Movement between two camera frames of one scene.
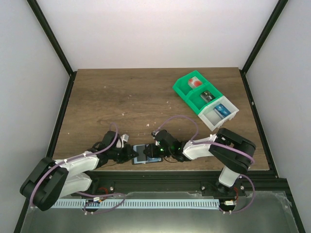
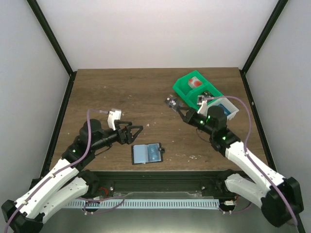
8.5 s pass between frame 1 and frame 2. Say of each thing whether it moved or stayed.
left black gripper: moved
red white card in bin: stayed
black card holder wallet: stayed
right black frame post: stayed
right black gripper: moved
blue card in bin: stayed
